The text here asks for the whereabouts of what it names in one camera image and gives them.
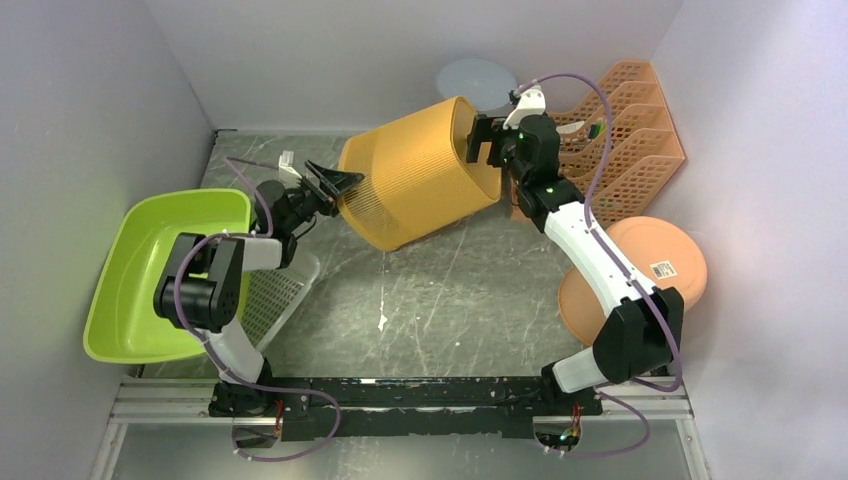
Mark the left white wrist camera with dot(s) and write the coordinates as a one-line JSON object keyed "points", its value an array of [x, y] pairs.
{"points": [[285, 166]]}

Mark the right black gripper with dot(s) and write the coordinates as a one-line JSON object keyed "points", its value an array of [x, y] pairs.
{"points": [[486, 130]]}

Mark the green plastic basin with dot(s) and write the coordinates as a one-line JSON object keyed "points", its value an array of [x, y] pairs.
{"points": [[122, 327]]}

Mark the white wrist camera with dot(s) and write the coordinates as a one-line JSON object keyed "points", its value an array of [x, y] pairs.
{"points": [[285, 166], [525, 103]]}

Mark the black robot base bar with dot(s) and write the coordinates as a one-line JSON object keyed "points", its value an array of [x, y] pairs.
{"points": [[311, 408]]}

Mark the orange plastic bucket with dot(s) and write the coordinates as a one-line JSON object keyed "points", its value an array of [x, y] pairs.
{"points": [[660, 250]]}

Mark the yellow mesh waste bin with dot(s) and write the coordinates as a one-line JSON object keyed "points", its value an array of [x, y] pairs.
{"points": [[416, 176]]}

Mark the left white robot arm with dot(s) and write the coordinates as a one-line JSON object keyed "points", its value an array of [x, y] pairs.
{"points": [[199, 290]]}

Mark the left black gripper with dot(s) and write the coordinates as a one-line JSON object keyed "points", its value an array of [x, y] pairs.
{"points": [[335, 181]]}

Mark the orange mesh file organizer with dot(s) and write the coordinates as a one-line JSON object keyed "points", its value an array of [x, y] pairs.
{"points": [[645, 150]]}

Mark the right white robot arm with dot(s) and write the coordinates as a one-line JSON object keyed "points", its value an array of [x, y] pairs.
{"points": [[643, 322]]}

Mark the white plastic basket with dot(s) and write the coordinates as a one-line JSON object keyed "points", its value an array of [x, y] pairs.
{"points": [[270, 297]]}

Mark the aluminium rail frame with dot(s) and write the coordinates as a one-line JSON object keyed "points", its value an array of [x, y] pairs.
{"points": [[469, 301]]}

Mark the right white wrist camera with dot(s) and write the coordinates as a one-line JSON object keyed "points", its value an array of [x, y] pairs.
{"points": [[525, 103]]}

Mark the grey plastic bin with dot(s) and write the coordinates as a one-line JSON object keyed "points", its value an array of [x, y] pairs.
{"points": [[484, 83]]}

